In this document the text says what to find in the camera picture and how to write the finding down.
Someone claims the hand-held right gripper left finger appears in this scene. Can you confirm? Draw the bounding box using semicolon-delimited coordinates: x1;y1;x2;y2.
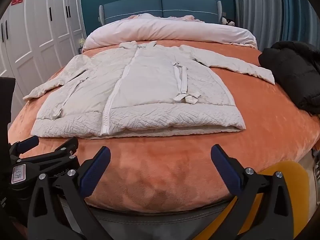
27;146;111;240

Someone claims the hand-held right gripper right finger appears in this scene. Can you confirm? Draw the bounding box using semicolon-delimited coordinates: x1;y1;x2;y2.
207;144;294;240

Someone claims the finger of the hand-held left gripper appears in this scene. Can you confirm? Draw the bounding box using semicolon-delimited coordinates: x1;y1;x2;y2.
15;137;79;174
9;136;40;161

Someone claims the white padded coat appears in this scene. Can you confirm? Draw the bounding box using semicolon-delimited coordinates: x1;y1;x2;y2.
22;41;275;138

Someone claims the orange plush blanket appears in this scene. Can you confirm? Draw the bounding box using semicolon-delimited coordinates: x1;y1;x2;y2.
7;40;320;212

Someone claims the yellow chair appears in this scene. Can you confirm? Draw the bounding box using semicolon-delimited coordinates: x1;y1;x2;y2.
192;160;309;240

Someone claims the black puffer jacket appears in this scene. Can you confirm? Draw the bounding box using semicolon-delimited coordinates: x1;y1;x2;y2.
258;41;320;117

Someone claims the pale pink duvet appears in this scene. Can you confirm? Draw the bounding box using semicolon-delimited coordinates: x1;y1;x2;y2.
82;14;258;54

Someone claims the blue upholstered headboard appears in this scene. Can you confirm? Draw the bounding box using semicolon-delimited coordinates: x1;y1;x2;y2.
99;0;222;26

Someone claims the grey curtain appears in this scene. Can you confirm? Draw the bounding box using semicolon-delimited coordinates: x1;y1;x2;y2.
231;0;288;43

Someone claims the blue curtain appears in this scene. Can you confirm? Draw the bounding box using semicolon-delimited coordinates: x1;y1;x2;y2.
285;0;320;48

